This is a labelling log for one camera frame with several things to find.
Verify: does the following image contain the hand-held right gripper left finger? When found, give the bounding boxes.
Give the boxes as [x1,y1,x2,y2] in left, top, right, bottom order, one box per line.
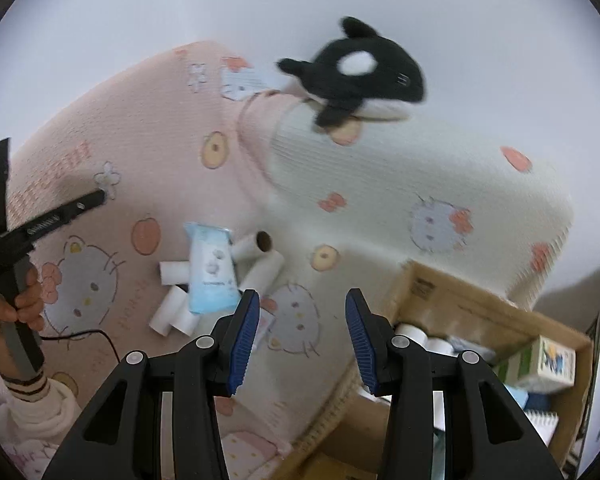
[40,289,261,480]

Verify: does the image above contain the person's left forearm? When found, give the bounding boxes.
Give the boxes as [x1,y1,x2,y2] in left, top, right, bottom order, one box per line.
[0,370,81,461]

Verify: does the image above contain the brown cardboard box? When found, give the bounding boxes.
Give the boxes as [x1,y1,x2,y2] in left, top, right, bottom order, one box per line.
[275,260,595,480]

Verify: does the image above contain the light blue notebook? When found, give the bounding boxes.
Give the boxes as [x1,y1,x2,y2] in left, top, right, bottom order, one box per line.
[502,387,531,411]

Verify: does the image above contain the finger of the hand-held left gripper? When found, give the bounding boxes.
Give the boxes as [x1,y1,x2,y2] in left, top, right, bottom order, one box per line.
[4,189,106,248]

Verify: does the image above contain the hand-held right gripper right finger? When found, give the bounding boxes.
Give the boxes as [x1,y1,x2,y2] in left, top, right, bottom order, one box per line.
[345,287,566,480]

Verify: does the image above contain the white paper roll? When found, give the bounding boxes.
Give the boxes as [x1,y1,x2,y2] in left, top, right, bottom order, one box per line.
[425,337,456,358]
[149,285,201,336]
[395,324,428,348]
[232,231,275,266]
[239,250,285,293]
[160,260,191,286]

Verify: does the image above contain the white spiral notepad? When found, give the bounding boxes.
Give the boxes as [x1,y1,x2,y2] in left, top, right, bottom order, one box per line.
[522,409,561,446]

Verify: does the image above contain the green white carton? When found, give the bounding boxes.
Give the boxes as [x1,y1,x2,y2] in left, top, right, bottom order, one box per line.
[492,335,578,393]

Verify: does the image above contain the pink cat print blanket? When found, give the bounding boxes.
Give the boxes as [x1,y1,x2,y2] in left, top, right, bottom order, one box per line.
[0,40,301,480]

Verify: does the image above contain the black cable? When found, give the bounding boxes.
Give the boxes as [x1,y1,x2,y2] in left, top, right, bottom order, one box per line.
[40,329,121,366]

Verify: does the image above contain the pink floral clothing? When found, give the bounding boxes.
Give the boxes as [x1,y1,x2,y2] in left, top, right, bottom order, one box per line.
[0,440,61,480]

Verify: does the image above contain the person's left hand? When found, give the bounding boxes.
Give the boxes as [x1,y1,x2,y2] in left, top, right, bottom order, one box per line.
[0,264,46,376]

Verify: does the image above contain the black white orca plush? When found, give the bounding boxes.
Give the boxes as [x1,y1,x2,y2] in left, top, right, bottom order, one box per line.
[277,16,427,131]

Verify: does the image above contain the light blue wipes packet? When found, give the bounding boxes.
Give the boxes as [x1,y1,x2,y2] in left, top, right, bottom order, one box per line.
[184,222,243,316]

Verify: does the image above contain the white cat print blanket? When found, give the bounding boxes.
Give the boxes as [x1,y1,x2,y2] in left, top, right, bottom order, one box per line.
[215,92,576,456]

